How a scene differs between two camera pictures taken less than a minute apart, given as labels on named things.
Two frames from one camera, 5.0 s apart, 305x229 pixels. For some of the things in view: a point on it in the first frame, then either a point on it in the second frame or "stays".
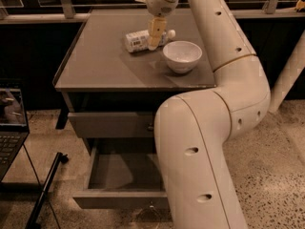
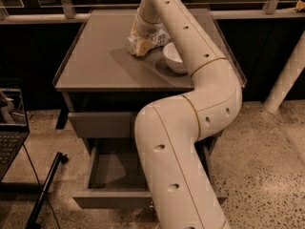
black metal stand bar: (34, 222) stays
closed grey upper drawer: (111, 124) stays
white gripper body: (157, 3) → (147, 30)
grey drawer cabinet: (111, 84) stays
